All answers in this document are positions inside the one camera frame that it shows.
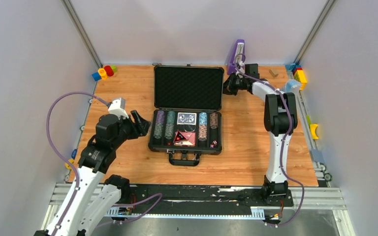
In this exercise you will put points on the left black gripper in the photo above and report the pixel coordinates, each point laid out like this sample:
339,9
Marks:
134,125

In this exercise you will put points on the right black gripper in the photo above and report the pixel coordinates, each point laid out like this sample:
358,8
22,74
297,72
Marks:
228,88

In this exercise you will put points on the purple chip stack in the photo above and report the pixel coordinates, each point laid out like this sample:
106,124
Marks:
160,117

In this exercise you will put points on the brown chip stack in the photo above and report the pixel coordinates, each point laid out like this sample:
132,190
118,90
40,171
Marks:
213,120

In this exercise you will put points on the light blue chip stack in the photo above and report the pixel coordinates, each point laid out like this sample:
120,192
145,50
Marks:
203,119

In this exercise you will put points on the black red case tag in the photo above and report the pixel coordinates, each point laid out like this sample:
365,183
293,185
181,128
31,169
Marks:
182,139

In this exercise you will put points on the red playing card box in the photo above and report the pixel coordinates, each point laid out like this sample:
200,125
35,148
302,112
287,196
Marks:
193,138

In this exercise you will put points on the black poker set case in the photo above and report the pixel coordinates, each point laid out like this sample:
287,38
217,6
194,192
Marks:
187,89

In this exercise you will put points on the clear round dealer button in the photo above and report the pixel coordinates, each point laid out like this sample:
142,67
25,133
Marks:
189,127

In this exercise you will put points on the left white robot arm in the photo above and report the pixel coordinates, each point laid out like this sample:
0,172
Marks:
78,214

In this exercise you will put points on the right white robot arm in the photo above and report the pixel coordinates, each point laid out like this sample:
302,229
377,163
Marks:
280,120

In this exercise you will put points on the purple metronome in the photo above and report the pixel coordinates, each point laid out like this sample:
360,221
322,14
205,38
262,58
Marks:
239,47

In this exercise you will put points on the blue playing card deck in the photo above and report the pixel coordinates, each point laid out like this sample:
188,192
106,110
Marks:
186,118

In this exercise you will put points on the small wooden block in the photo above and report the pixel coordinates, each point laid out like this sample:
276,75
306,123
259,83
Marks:
274,73

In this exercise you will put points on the dark red die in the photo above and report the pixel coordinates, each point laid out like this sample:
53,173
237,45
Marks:
213,144

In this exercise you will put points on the clear plastic bag blue contents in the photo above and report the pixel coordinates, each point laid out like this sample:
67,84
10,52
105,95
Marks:
292,85

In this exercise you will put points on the coloured toy cylinders cluster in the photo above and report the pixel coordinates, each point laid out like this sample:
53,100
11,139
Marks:
105,72

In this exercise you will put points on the coloured toy blocks stack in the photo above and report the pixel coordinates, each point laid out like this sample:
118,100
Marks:
298,73

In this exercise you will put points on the yellow blue round tags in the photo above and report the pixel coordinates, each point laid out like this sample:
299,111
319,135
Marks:
71,159

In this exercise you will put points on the black caster wheels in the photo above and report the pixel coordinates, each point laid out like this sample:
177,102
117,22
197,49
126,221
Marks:
326,175

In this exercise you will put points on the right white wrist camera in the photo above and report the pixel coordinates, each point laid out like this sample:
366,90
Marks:
239,64

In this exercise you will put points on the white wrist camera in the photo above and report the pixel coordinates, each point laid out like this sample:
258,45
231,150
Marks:
239,64
117,107

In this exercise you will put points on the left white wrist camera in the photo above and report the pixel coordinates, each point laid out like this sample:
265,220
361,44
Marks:
117,107

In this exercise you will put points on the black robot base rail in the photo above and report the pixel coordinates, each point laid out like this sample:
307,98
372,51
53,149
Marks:
224,202

